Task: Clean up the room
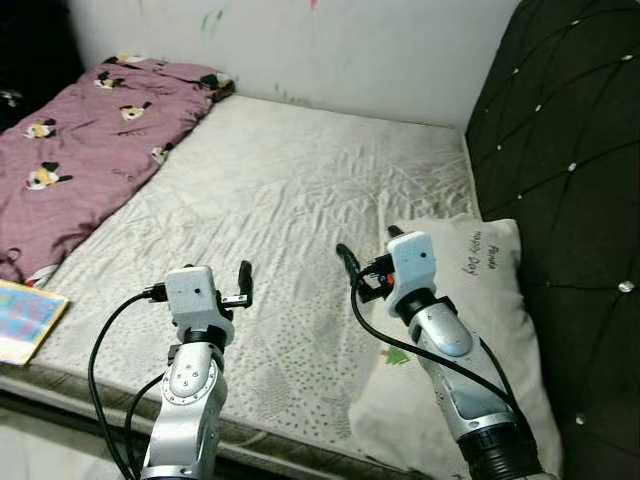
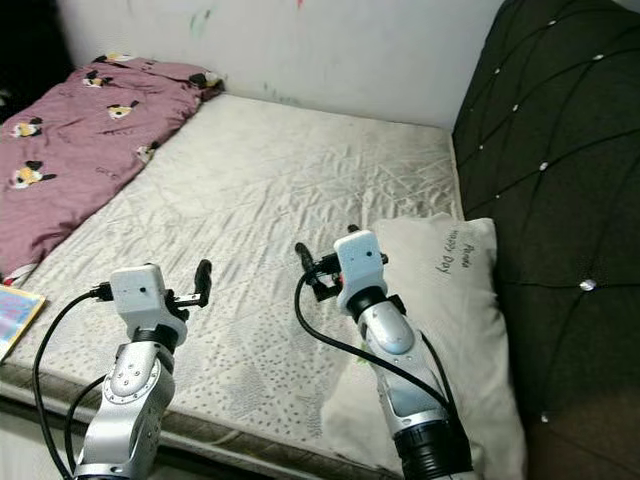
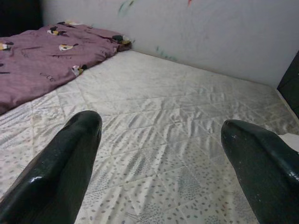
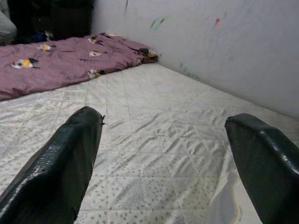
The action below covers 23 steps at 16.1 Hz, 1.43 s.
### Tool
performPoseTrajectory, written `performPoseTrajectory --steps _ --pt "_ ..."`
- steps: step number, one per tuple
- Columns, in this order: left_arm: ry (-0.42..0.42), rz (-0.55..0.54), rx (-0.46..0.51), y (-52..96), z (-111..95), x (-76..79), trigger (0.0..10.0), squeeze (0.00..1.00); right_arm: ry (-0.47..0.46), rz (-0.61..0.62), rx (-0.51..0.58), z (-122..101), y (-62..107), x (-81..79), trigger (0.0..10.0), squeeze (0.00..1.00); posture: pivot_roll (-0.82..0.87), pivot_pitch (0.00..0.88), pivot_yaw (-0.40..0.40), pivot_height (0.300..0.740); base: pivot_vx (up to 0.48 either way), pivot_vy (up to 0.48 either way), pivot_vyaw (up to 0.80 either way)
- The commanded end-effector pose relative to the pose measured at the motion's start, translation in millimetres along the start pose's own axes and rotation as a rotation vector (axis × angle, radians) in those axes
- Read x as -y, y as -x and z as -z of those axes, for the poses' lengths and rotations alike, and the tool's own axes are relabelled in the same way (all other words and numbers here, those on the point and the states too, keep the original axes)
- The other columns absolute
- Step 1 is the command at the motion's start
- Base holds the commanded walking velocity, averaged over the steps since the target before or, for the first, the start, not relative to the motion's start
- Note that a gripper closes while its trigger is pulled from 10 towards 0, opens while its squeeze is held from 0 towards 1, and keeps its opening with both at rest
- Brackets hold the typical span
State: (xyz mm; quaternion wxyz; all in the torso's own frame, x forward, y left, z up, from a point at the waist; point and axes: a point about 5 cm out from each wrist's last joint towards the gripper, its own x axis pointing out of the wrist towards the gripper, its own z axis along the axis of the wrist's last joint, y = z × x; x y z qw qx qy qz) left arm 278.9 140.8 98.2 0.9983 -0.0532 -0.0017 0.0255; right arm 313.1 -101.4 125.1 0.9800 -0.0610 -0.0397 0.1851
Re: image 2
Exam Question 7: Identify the blue yellow-bordered children's book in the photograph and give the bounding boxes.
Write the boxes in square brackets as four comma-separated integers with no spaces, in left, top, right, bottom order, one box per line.
[0,285,47,361]

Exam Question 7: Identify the white quilted mattress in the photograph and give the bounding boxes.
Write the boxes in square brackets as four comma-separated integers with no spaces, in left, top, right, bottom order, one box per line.
[0,92,466,477]

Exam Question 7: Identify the white pillow with tree print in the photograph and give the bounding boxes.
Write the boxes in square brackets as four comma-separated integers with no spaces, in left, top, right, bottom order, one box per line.
[320,213,526,480]

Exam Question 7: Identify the purple blanket with cartoon print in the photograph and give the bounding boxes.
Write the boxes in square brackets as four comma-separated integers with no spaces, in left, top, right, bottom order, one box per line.
[0,55,226,283]

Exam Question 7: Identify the black tufted headboard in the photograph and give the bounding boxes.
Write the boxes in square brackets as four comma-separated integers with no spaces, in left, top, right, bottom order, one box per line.
[452,0,640,480]

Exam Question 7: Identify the black bedside furniture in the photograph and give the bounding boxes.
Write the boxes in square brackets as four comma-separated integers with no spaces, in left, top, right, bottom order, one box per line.
[0,0,76,126]

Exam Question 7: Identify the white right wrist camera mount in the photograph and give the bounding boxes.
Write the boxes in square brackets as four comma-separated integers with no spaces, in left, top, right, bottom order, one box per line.
[335,230,388,316]

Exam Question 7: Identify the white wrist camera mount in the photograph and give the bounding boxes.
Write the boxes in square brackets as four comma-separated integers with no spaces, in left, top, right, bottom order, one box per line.
[110,264,189,346]
[335,230,388,316]

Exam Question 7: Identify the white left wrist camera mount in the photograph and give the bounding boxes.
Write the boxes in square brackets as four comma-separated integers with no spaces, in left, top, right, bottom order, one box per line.
[110,264,189,346]

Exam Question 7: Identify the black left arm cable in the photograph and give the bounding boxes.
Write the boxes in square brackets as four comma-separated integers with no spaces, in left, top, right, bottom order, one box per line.
[32,283,116,479]

